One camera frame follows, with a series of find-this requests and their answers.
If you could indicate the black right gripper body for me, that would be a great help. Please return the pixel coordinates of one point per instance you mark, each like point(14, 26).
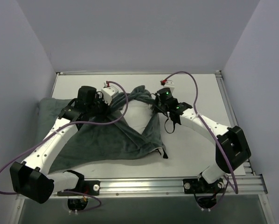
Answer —
point(158, 102)

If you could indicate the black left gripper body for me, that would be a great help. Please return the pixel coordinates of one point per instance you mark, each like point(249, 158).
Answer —
point(100, 104)

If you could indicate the white pillow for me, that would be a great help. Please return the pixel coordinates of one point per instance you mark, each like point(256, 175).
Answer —
point(138, 115)

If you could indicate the dark green pillowcase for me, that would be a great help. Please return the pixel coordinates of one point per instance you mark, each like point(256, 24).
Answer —
point(113, 139)

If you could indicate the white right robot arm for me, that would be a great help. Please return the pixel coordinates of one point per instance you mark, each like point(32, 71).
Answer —
point(232, 149)

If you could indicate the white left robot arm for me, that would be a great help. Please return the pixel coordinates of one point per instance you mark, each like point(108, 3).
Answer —
point(31, 177)

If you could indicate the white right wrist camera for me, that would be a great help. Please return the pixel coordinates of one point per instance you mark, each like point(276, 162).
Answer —
point(165, 83)

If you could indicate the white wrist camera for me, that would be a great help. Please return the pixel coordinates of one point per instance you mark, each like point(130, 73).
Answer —
point(109, 92)
point(165, 83)

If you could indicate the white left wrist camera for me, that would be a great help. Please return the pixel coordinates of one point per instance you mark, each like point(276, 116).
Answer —
point(109, 92)

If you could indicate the aluminium right side rail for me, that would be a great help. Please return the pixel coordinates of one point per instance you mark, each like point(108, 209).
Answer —
point(231, 116)

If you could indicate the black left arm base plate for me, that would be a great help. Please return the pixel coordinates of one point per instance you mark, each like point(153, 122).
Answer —
point(89, 187)

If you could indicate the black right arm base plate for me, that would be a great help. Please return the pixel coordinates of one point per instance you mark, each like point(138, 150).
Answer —
point(200, 186)

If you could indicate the aluminium front frame rail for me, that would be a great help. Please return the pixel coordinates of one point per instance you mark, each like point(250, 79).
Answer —
point(169, 186)

